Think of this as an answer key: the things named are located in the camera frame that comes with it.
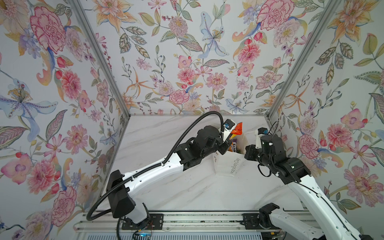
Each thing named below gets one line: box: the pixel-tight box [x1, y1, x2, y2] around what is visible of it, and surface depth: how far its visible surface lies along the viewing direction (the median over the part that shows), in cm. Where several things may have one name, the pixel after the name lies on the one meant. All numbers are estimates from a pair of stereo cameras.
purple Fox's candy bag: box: [230, 138, 237, 152], surface depth 87 cm
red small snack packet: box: [231, 122, 243, 135], surface depth 66 cm
